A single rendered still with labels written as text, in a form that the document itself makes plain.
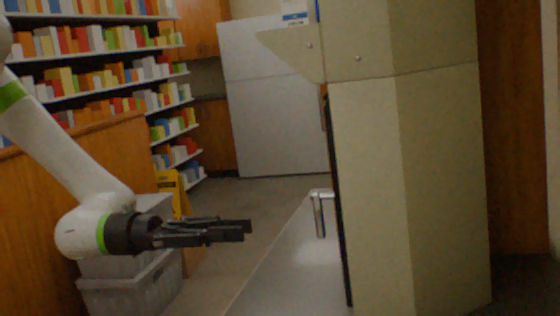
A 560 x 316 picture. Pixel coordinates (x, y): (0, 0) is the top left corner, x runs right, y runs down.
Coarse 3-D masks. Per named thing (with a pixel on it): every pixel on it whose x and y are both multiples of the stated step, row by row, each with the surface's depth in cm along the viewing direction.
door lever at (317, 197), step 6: (318, 192) 100; (312, 198) 100; (318, 198) 100; (324, 198) 100; (330, 198) 99; (318, 204) 100; (318, 210) 100; (318, 216) 100; (318, 222) 101; (318, 228) 101; (324, 228) 101; (318, 234) 101; (324, 234) 101
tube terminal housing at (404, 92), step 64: (320, 0) 87; (384, 0) 85; (448, 0) 91; (384, 64) 87; (448, 64) 93; (384, 128) 89; (448, 128) 94; (384, 192) 92; (448, 192) 96; (384, 256) 94; (448, 256) 98
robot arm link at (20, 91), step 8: (8, 72) 121; (0, 80) 118; (8, 80) 119; (16, 80) 122; (0, 88) 118; (8, 88) 118; (16, 88) 120; (24, 88) 122; (0, 96) 117; (8, 96) 118; (16, 96) 119; (24, 96) 120; (0, 104) 117; (8, 104) 118; (0, 112) 117
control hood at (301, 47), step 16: (256, 32) 91; (272, 32) 90; (288, 32) 89; (304, 32) 89; (320, 32) 88; (272, 48) 91; (288, 48) 90; (304, 48) 89; (320, 48) 89; (288, 64) 91; (304, 64) 90; (320, 64) 89; (320, 80) 90
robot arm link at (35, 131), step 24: (0, 120) 118; (24, 120) 119; (48, 120) 122; (24, 144) 120; (48, 144) 120; (72, 144) 124; (48, 168) 122; (72, 168) 121; (96, 168) 124; (72, 192) 123; (96, 192) 122; (120, 192) 124
